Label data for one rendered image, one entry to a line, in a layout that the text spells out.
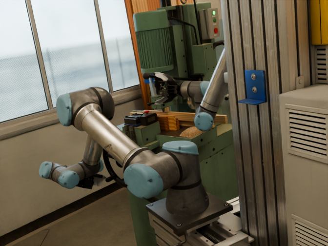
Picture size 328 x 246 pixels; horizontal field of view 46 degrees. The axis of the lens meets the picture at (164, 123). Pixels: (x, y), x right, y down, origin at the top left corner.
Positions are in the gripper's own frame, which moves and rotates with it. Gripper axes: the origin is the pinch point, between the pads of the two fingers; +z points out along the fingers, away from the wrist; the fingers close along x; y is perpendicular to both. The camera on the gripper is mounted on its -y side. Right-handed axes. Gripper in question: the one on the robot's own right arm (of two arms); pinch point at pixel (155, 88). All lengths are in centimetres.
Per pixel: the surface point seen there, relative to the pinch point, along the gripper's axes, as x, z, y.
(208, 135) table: 23.2, -19.1, -18.3
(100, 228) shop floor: 109, 97, -43
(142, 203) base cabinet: 65, 21, -13
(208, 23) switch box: -35, -4, -37
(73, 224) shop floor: 111, 122, -36
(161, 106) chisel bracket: 10.0, 8.7, -13.8
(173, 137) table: 24.0, -7.6, -4.7
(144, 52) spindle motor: -17.9, 11.8, -4.0
